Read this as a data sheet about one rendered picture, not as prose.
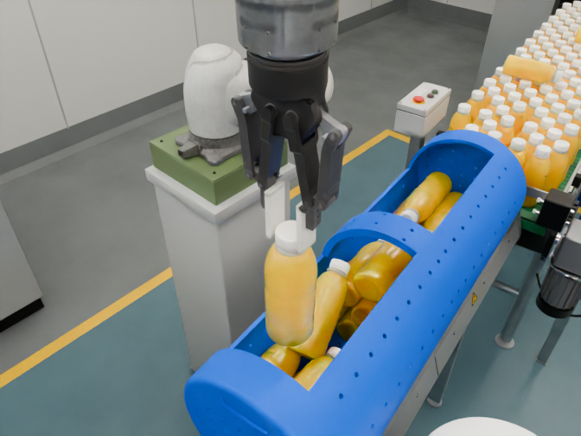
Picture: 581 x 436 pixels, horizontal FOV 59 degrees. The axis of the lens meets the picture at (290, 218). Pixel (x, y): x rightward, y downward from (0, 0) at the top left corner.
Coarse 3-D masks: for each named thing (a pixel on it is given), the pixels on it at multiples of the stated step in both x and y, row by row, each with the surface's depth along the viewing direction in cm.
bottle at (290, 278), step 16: (272, 256) 62; (288, 256) 60; (304, 256) 61; (272, 272) 62; (288, 272) 61; (304, 272) 62; (272, 288) 63; (288, 288) 62; (304, 288) 63; (272, 304) 65; (288, 304) 64; (304, 304) 65; (272, 320) 67; (288, 320) 66; (304, 320) 67; (272, 336) 70; (288, 336) 68; (304, 336) 69
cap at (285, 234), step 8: (280, 224) 61; (288, 224) 61; (296, 224) 61; (280, 232) 60; (288, 232) 60; (296, 232) 60; (280, 240) 60; (288, 240) 59; (296, 240) 59; (280, 248) 61; (288, 248) 60; (296, 248) 60
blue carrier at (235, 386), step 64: (384, 192) 123; (512, 192) 115; (320, 256) 106; (448, 256) 94; (256, 320) 93; (384, 320) 80; (448, 320) 93; (192, 384) 76; (256, 384) 69; (320, 384) 70; (384, 384) 77
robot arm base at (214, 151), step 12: (180, 144) 145; (192, 144) 139; (204, 144) 139; (216, 144) 138; (228, 144) 140; (240, 144) 142; (180, 156) 140; (192, 156) 140; (204, 156) 139; (216, 156) 138; (228, 156) 140
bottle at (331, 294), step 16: (336, 272) 96; (320, 288) 94; (336, 288) 93; (320, 304) 92; (336, 304) 93; (320, 320) 91; (336, 320) 93; (320, 336) 91; (304, 352) 90; (320, 352) 90
